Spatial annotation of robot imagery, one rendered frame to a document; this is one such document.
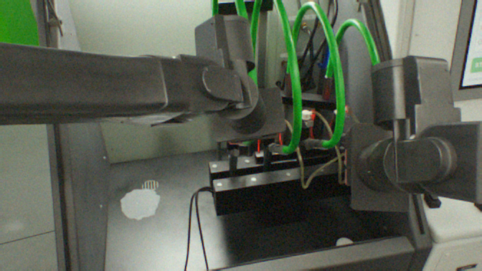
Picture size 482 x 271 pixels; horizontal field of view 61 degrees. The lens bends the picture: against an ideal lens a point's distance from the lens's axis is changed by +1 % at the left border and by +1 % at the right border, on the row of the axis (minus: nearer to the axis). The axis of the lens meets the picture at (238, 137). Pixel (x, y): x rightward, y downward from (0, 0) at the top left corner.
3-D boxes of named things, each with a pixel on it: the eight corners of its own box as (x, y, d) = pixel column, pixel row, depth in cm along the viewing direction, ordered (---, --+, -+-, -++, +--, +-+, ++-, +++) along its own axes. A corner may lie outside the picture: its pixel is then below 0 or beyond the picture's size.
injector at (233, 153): (230, 208, 93) (229, 136, 81) (227, 193, 97) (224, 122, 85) (242, 206, 94) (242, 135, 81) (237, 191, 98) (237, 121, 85)
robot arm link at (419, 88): (444, 183, 29) (532, 182, 32) (435, 27, 30) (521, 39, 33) (348, 182, 40) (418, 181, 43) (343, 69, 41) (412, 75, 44)
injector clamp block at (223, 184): (217, 236, 96) (215, 191, 87) (211, 206, 104) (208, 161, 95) (350, 214, 102) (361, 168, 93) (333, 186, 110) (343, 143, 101)
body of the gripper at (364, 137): (402, 126, 49) (428, 117, 42) (404, 211, 48) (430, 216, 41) (348, 125, 50) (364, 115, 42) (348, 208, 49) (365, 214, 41)
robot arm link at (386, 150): (389, 194, 36) (455, 194, 35) (385, 117, 36) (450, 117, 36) (367, 192, 42) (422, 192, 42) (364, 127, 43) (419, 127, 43)
